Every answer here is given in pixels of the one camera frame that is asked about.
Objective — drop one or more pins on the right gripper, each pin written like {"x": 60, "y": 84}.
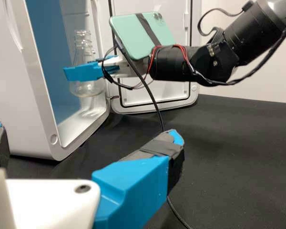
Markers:
{"x": 128, "y": 68}

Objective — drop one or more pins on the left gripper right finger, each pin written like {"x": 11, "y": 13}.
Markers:
{"x": 135, "y": 181}

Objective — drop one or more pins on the clear flask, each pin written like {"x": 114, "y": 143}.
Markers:
{"x": 86, "y": 89}

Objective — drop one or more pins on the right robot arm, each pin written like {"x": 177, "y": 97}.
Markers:
{"x": 205, "y": 62}

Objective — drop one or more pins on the white incubator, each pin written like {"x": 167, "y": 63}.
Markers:
{"x": 16, "y": 100}

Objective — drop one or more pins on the right wrist camera phone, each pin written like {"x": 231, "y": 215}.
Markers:
{"x": 140, "y": 33}

